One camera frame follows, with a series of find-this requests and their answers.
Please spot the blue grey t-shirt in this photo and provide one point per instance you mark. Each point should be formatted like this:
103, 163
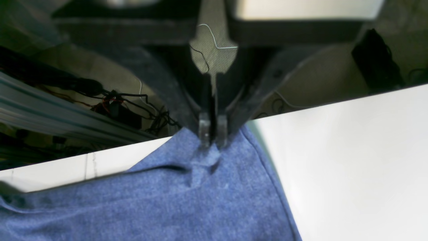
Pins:
179, 192

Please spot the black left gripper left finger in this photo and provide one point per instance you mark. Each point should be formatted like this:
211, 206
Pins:
156, 51

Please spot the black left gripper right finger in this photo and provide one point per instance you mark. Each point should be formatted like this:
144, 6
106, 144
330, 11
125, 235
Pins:
268, 52

